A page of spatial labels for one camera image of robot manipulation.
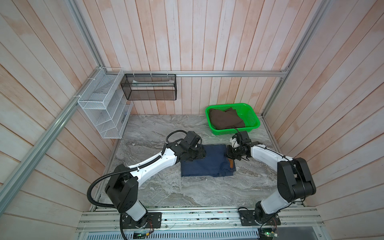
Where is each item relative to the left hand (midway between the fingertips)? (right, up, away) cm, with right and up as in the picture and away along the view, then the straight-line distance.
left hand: (202, 156), depth 81 cm
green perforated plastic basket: (+40, +22, +30) cm, 55 cm away
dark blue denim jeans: (+9, -6, +10) cm, 15 cm away
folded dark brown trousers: (+23, +23, +31) cm, 45 cm away
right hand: (+15, 0, +12) cm, 19 cm away
